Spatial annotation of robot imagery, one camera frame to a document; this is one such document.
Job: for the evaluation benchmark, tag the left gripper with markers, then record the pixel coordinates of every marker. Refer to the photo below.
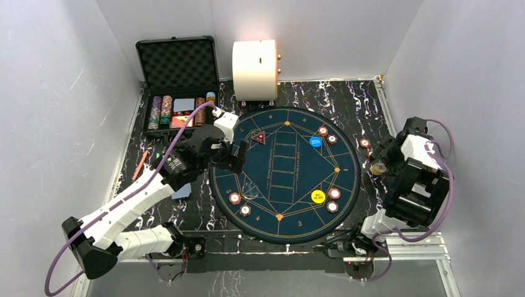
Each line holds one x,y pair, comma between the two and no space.
237,156

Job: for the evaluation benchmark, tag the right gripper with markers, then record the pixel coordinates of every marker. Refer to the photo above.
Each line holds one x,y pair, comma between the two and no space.
389,141

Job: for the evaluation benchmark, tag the red poker chip stack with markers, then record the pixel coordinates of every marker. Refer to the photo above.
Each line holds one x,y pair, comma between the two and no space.
365,143

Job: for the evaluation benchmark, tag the clear dealer button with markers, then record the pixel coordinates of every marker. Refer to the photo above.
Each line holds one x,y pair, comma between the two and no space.
250,191

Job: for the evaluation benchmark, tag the red chips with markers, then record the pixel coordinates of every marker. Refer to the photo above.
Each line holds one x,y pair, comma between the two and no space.
323,131
234,198
334,193

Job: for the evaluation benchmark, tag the brown chips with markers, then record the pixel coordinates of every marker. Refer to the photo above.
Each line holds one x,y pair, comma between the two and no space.
332,207
245,210
331,139

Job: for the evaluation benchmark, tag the blue small blind button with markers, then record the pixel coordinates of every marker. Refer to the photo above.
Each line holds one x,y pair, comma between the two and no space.
315,141

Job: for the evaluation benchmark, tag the yellow big blind button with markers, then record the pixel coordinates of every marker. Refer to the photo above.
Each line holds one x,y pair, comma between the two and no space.
318,196

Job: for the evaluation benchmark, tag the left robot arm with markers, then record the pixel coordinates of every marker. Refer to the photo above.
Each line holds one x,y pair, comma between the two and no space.
100,240

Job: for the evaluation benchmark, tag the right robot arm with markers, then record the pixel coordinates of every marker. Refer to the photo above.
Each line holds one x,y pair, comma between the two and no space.
419,195

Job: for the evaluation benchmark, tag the red triangular all-in marker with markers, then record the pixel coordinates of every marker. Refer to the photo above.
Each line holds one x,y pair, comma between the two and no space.
260,138

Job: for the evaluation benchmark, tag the yellow poker chip stack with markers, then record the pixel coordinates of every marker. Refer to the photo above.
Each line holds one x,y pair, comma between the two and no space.
377,169

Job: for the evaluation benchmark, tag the brown chip row in case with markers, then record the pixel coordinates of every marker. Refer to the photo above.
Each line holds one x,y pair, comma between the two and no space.
200,116

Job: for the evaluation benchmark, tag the orange blue chip stack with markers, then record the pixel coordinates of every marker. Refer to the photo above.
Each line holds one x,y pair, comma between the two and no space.
211,97

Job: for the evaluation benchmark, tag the round blue poker mat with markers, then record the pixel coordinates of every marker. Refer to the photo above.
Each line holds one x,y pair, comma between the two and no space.
286,170

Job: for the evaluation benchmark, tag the red card box in case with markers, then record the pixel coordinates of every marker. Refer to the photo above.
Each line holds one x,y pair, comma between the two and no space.
178,121

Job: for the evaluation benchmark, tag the white cylindrical device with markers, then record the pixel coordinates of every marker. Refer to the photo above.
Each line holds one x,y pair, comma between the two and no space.
255,69

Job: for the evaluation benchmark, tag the card deck in case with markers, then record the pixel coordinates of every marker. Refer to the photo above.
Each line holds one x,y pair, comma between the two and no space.
183,105

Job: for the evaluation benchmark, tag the blue playing card deck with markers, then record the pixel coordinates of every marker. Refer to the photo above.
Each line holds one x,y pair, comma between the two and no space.
183,193

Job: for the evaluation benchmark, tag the pink green chip row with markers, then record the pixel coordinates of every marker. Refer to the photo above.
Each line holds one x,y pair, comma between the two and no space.
165,114

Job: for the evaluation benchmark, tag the purple chip row in case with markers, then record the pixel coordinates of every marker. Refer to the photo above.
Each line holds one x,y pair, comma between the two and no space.
154,120

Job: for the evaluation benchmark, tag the black chip carrying case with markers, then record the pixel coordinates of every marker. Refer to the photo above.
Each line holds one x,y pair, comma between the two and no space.
182,68

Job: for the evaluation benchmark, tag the orange pen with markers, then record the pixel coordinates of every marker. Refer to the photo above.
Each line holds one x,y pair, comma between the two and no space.
140,165

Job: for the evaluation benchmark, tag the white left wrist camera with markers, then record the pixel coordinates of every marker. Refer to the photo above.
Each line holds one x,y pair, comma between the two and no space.
226,122

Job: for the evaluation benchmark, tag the aluminium frame rail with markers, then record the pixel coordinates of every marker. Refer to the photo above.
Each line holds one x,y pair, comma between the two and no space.
432,248

